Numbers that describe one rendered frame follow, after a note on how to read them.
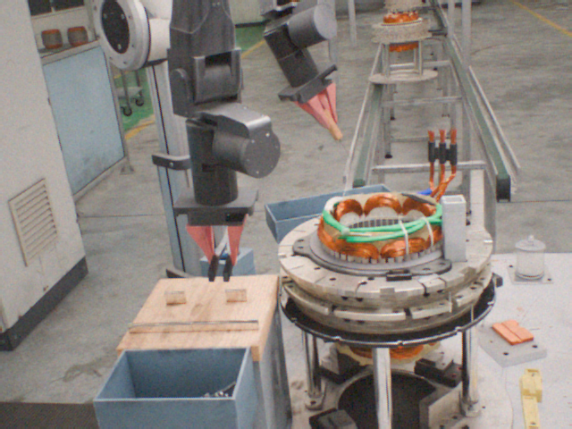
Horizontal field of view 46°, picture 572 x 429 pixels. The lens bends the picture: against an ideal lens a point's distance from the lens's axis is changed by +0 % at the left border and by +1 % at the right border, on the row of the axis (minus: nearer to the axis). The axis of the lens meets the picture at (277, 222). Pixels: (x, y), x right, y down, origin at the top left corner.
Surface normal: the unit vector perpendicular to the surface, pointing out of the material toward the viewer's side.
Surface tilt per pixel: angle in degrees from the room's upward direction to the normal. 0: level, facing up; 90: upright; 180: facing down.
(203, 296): 0
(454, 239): 90
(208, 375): 90
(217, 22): 100
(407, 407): 0
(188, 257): 90
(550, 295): 0
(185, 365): 90
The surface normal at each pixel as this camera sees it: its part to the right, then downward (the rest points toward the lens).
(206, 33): 0.68, 0.36
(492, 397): -0.11, -0.92
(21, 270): 0.98, -0.03
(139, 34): 0.00, 0.47
